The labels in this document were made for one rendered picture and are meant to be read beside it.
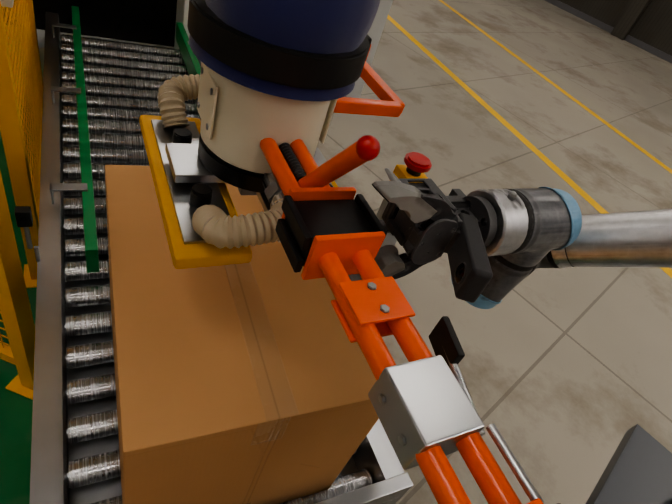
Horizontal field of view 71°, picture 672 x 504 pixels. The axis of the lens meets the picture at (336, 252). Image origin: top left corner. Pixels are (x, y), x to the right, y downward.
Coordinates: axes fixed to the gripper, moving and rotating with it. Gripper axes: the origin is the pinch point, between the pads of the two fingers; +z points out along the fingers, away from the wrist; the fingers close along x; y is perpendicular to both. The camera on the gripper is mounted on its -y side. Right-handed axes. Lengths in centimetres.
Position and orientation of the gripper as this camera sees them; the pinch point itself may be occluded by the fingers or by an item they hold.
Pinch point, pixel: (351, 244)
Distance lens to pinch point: 51.0
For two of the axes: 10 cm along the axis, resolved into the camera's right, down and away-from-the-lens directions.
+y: -3.8, -7.0, 6.0
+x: 2.9, -7.1, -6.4
